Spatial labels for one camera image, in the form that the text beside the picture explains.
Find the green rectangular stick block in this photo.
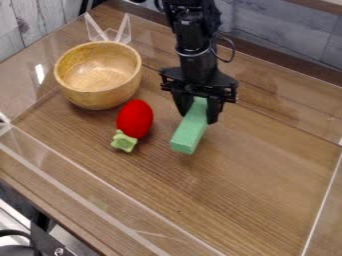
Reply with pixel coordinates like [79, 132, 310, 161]
[170, 97, 209, 154]

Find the red plush strawberry toy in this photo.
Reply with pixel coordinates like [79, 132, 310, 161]
[111, 99, 154, 153]

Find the brown wooden bowl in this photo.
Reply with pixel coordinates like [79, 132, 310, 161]
[54, 41, 142, 110]

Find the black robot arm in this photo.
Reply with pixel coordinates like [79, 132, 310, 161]
[154, 0, 238, 125]

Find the black cable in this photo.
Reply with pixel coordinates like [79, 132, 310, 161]
[0, 229, 42, 256]

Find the black clamp under table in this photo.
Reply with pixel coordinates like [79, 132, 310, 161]
[31, 212, 78, 256]

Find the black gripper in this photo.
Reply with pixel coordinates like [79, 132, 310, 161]
[159, 53, 238, 124]

